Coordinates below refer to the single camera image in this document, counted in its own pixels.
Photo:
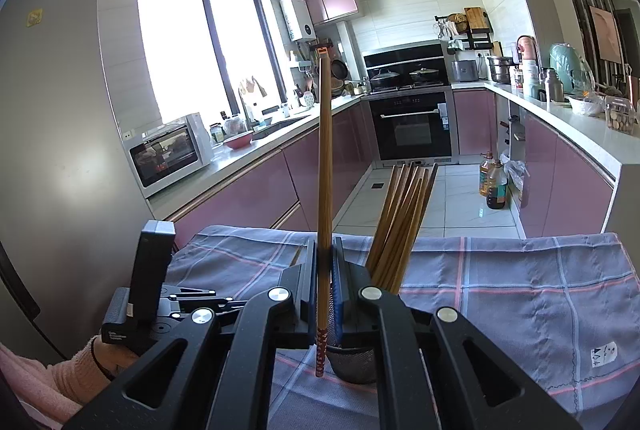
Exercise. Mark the blue plaid tablecloth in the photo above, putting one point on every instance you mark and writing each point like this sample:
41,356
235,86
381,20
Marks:
500,300

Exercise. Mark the steel stockpot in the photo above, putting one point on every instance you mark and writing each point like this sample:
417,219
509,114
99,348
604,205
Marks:
501,70

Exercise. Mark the small black pot glass lid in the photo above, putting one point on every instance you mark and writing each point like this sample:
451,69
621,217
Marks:
424,76

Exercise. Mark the black wall rack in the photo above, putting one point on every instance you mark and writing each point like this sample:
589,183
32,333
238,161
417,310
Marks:
475,41

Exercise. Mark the black integrated stove oven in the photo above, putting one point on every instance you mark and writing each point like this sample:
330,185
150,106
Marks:
410,130

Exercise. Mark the white bowl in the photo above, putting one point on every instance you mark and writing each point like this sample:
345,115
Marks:
586,106

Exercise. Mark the black wok glass lid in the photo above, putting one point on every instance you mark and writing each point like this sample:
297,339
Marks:
385,80

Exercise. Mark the grey refrigerator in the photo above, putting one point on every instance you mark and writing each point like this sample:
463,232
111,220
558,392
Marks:
60,135

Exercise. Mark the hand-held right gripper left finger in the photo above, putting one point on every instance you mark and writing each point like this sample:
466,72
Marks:
307,300

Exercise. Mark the kitchen window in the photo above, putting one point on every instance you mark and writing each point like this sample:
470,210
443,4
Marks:
210,50

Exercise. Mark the mint green appliance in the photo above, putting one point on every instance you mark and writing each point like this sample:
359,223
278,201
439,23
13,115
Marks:
570,65

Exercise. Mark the dark cooking oil bottle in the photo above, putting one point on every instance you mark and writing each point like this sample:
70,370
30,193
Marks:
497,190

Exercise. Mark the gold chopstick floral end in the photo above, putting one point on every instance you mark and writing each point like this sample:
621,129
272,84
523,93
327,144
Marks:
325,160
297,256

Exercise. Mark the white countertop oven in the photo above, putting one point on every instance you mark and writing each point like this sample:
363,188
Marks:
167,157

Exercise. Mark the clear plastic food container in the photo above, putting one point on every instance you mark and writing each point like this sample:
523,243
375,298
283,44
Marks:
621,116

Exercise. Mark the person's left forearm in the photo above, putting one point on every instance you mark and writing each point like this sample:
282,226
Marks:
50,385

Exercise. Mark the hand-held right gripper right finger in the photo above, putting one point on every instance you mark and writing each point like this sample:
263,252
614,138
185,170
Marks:
340,300

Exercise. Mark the hanging black frying pan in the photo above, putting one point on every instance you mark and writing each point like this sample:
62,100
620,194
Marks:
339,70

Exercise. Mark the pink kitchen base cabinet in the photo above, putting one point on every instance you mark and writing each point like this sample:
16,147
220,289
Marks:
565,185
250,190
472,122

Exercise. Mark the black mesh utensil holder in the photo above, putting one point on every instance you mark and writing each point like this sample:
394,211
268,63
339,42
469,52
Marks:
355,365

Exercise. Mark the bundle of gold chopsticks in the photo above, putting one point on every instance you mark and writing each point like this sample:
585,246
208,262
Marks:
400,220

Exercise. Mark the kitchen faucet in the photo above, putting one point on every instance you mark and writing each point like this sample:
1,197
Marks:
246,112

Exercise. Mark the person's left hand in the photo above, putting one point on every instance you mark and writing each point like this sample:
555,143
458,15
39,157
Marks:
112,357

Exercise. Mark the steel thermos bottle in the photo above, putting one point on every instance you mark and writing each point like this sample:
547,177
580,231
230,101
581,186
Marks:
552,87

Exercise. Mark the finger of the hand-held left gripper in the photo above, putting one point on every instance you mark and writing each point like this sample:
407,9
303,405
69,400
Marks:
200,297

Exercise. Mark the black wrist band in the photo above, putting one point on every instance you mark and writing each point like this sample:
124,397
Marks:
97,355

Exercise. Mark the white dotted jar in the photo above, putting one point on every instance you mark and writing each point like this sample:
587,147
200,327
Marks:
307,99

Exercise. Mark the white wall water heater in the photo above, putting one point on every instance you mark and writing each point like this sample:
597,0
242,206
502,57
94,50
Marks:
297,19

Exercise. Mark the pink electric kettle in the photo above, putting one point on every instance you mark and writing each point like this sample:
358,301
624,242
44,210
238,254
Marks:
527,49

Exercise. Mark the yellow cooking oil bottle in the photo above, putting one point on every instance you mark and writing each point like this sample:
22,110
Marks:
485,177

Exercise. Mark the pink bowl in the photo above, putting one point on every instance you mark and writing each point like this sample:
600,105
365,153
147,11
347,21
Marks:
237,140

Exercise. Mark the wooden cutting board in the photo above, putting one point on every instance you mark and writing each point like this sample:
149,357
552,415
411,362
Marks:
476,18

